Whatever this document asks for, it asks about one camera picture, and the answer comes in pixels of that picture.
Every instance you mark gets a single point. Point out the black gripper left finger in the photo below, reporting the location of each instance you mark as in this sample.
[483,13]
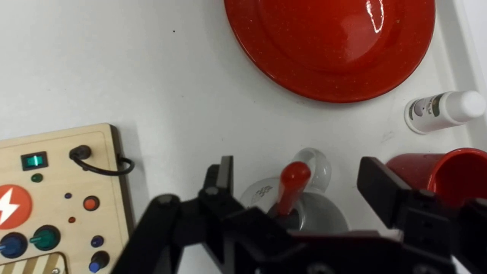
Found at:
[223,188]

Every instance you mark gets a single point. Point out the red mug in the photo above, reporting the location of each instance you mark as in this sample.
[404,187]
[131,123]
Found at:
[457,173]

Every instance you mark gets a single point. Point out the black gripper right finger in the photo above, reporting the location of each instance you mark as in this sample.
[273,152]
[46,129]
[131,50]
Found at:
[386,193]

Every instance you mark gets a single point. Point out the red spoon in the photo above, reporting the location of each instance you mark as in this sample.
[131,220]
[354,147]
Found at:
[294,180]

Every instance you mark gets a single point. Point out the small white bottle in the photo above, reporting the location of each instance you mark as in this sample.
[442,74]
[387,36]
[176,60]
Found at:
[442,109]

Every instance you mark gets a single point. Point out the wooden busy board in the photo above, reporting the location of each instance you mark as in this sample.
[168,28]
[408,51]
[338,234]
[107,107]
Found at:
[55,139]

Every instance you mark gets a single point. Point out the red round plate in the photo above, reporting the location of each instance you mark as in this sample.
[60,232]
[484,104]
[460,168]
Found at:
[329,46]

